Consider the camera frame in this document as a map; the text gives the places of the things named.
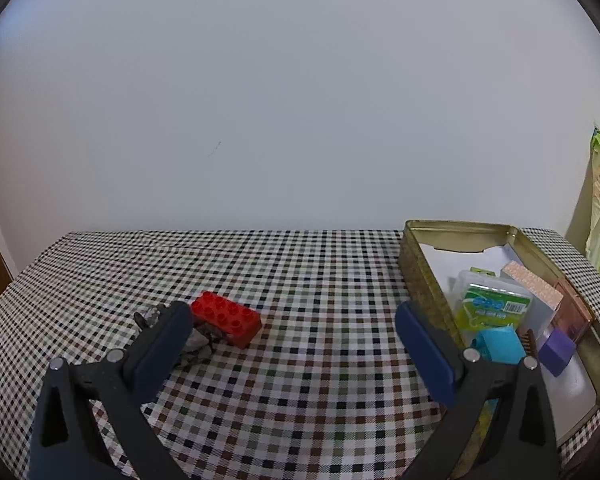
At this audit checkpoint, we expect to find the purple block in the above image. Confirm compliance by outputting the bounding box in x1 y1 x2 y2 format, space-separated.
536 329 578 377

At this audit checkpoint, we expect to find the red toy brick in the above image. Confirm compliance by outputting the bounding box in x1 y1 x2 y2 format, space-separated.
190 291 262 348

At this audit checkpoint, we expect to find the light wooden block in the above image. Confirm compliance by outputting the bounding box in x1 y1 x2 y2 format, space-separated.
552 280 596 343

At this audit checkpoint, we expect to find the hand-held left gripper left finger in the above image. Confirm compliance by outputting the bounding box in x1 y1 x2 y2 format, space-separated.
27 301 195 480

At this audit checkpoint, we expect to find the white block with pinkish face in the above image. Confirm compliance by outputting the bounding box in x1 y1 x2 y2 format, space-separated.
500 261 565 333

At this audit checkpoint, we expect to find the gold metal tin box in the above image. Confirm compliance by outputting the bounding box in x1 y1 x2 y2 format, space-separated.
399 219 600 480

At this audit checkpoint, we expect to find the clear plastic floss box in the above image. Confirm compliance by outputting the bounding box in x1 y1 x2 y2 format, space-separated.
450 269 535 333

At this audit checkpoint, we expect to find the checked tablecloth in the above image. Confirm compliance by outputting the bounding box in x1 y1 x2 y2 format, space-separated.
0 230 600 480

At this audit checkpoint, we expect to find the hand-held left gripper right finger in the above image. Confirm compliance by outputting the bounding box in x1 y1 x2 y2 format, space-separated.
396 302 561 480

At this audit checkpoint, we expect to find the teal plastic block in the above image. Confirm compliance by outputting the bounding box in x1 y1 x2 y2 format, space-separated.
470 327 527 365

